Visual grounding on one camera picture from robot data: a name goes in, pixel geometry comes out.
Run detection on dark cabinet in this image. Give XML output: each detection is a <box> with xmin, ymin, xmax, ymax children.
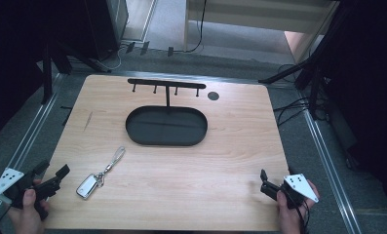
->
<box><xmin>83</xmin><ymin>0</ymin><xmax>131</xmax><ymax>61</ymax></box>

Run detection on aluminium floor rail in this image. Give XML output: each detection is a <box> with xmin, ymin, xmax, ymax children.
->
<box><xmin>297</xmin><ymin>87</ymin><xmax>365</xmax><ymax>234</ymax></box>
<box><xmin>0</xmin><ymin>73</ymin><xmax>65</xmax><ymax>225</ymax></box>

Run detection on bundle of black floor cables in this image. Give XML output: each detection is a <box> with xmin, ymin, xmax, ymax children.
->
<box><xmin>272</xmin><ymin>63</ymin><xmax>312</xmax><ymax>128</ymax></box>

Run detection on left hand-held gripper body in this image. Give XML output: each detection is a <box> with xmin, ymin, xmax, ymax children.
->
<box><xmin>0</xmin><ymin>167</ymin><xmax>61</xmax><ymax>220</ymax></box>

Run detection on person's right hand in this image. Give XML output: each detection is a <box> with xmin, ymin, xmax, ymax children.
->
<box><xmin>276</xmin><ymin>180</ymin><xmax>321</xmax><ymax>234</ymax></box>

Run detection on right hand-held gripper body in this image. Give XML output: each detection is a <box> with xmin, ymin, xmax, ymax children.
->
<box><xmin>276</xmin><ymin>173</ymin><xmax>321</xmax><ymax>210</ymax></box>

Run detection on black key rack with tray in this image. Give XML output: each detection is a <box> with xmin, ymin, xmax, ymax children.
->
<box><xmin>125</xmin><ymin>77</ymin><xmax>209</xmax><ymax>147</ymax></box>

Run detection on silver car key with keychain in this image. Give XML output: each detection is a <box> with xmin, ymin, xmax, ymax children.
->
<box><xmin>75</xmin><ymin>145</ymin><xmax>127</xmax><ymax>200</ymax></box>

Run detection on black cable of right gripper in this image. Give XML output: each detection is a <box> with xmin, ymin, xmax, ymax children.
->
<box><xmin>291</xmin><ymin>191</ymin><xmax>312</xmax><ymax>234</ymax></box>

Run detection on person's left hand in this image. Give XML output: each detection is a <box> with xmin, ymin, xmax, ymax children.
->
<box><xmin>7</xmin><ymin>179</ymin><xmax>51</xmax><ymax>234</ymax></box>

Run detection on white furniture frame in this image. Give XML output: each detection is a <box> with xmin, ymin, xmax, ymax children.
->
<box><xmin>183</xmin><ymin>0</ymin><xmax>340</xmax><ymax>64</ymax></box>

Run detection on white floor cable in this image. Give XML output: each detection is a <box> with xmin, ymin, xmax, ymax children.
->
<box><xmin>97</xmin><ymin>45</ymin><xmax>126</xmax><ymax>71</ymax></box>

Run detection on black metal stand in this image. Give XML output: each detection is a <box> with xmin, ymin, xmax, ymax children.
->
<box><xmin>257</xmin><ymin>48</ymin><xmax>329</xmax><ymax>121</ymax></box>
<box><xmin>39</xmin><ymin>38</ymin><xmax>112</xmax><ymax>105</ymax></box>

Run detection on black hanging cable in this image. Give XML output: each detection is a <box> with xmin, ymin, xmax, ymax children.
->
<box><xmin>173</xmin><ymin>0</ymin><xmax>209</xmax><ymax>55</ymax></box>

